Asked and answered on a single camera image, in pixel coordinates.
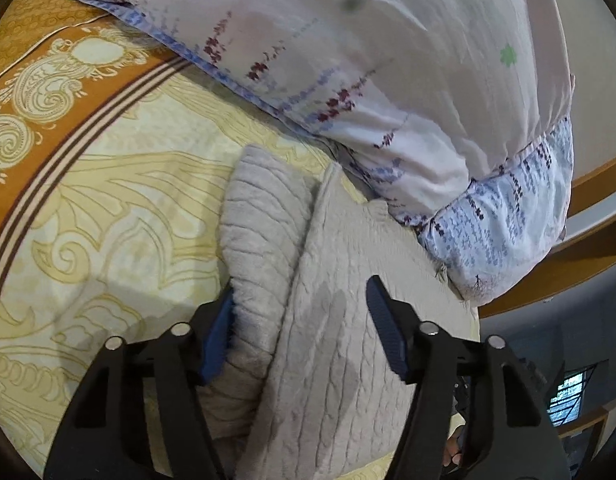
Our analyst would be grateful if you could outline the pale pink floral pillow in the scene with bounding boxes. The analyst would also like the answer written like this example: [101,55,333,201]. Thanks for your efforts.
[48,0,577,228]

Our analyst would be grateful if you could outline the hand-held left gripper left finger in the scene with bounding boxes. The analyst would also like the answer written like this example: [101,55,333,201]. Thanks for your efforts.
[43,280,237,480]

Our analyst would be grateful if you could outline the lavender tree print pillow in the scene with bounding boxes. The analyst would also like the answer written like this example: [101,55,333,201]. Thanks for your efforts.
[418,115,575,306]

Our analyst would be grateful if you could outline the yellow patterned bedsheet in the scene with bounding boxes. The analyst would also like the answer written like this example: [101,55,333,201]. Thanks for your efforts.
[0,0,481,480]

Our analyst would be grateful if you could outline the wooden headboard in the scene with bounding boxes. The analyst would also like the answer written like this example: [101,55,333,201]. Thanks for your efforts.
[478,150,616,319]

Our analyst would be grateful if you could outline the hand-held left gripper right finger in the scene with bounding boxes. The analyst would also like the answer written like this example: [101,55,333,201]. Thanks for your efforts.
[365,275,571,480]

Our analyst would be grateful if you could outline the beige cable-knit sweater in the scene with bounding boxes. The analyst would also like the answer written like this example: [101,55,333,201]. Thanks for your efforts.
[198,144,481,480]

